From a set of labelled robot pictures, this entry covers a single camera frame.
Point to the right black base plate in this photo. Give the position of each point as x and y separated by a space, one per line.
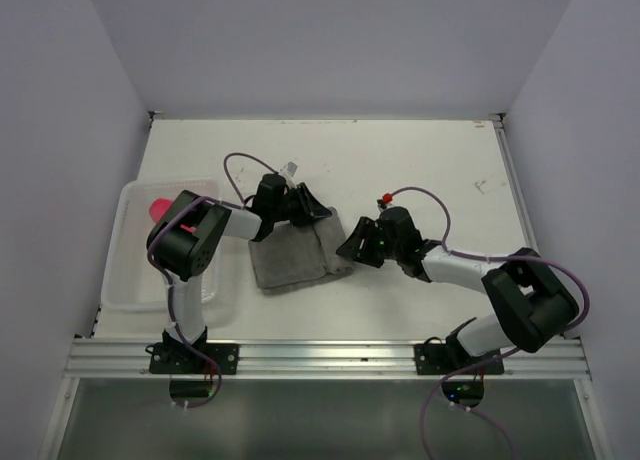
436 356

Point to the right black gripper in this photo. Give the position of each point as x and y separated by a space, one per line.
365 229

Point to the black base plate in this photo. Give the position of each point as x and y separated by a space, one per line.
436 356
225 357

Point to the aluminium mounting rail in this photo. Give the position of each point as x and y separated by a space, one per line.
319 360

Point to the clear plastic basket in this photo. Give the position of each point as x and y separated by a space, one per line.
130 283

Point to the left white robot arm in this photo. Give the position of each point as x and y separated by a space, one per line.
183 243

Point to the grey towel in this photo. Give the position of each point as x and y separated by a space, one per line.
292 258

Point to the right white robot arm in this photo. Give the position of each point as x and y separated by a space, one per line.
530 303

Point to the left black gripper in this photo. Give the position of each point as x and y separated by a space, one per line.
309 208

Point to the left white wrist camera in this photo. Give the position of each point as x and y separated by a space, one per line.
289 170

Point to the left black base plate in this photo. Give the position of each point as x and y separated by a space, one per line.
225 357

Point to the pink towel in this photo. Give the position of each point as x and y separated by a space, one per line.
159 208

